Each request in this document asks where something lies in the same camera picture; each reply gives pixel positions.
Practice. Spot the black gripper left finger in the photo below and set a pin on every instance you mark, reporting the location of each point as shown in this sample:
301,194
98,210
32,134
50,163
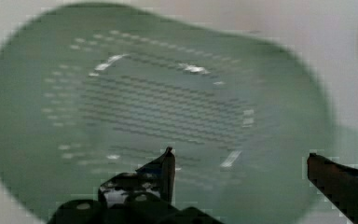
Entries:
156,177

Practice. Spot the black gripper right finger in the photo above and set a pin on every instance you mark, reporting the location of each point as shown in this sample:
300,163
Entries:
337,182

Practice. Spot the green plastic strainer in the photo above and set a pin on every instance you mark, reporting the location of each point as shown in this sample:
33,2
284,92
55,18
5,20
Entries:
92,90

